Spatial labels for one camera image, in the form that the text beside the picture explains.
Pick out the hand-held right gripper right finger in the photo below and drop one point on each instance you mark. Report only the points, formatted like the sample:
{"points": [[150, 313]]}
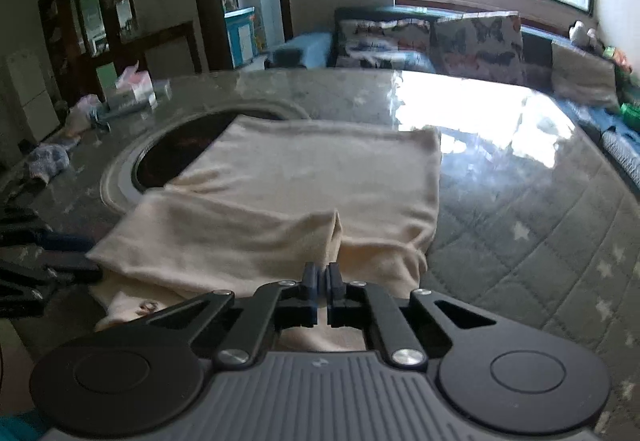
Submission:
{"points": [[334, 282]]}

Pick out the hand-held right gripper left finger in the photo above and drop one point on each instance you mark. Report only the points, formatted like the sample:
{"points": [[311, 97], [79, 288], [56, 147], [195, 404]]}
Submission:
{"points": [[310, 282]]}

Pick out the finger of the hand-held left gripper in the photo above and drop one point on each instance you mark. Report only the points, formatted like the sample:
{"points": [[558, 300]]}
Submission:
{"points": [[60, 271], [55, 241]]}

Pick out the cream knitted garment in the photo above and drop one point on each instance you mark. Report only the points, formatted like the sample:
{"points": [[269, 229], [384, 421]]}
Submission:
{"points": [[300, 191]]}

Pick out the blue grey fluffy cloth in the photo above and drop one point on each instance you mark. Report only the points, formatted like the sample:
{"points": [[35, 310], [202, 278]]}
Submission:
{"points": [[46, 162]]}

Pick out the pink plastic bag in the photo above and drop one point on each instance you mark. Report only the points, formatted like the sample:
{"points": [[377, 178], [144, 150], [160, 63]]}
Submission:
{"points": [[82, 113]]}

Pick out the white small fridge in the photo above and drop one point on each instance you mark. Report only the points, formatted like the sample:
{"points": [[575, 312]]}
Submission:
{"points": [[30, 94]]}

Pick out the round black table inset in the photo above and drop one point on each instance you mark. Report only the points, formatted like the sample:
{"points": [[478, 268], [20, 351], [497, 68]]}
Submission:
{"points": [[175, 146]]}

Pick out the pink tissue pack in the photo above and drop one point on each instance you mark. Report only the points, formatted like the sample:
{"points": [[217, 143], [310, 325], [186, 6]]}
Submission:
{"points": [[134, 82]]}

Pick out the white medicine box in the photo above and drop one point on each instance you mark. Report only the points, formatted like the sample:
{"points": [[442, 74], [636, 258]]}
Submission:
{"points": [[161, 90]]}

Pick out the dark wooden display cabinet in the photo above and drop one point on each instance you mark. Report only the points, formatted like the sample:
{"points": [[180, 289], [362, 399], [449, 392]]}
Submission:
{"points": [[90, 21]]}

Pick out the butterfly print cushion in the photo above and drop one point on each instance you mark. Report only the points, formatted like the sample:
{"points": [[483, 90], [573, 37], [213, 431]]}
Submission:
{"points": [[480, 46], [381, 44]]}

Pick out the blue white cabinet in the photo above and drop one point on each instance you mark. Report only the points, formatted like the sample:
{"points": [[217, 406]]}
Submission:
{"points": [[241, 35]]}

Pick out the dark sofa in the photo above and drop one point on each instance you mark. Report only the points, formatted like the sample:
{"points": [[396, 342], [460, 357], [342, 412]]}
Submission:
{"points": [[500, 56]]}

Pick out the beige cushion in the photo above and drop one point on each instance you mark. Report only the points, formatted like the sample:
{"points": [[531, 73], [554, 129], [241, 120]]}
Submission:
{"points": [[584, 74]]}

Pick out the green box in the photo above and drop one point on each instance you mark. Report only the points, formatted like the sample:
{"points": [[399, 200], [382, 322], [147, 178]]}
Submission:
{"points": [[631, 110]]}

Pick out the white plush toy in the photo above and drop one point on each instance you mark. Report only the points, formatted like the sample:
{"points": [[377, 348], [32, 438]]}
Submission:
{"points": [[582, 34]]}

